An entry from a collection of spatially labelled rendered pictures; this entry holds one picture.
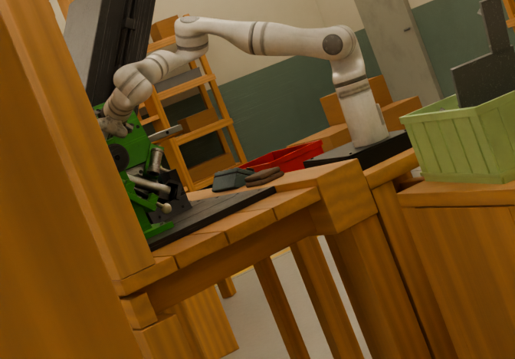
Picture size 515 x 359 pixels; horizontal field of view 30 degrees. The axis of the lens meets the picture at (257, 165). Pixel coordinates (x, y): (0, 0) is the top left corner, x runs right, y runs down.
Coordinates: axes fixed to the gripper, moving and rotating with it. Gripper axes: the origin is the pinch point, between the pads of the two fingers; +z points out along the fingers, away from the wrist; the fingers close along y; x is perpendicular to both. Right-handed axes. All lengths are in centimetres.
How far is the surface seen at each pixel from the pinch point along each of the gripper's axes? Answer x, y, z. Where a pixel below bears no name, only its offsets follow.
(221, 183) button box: 0.6, -37.9, 3.2
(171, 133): -14.9, -21.1, 15.2
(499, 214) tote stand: 30, -73, -94
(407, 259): 24, -79, -43
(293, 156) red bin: -18, -58, 5
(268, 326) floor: -26, -127, 192
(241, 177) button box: 0.5, -41.0, -5.5
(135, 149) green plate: 0.6, -10.4, 2.9
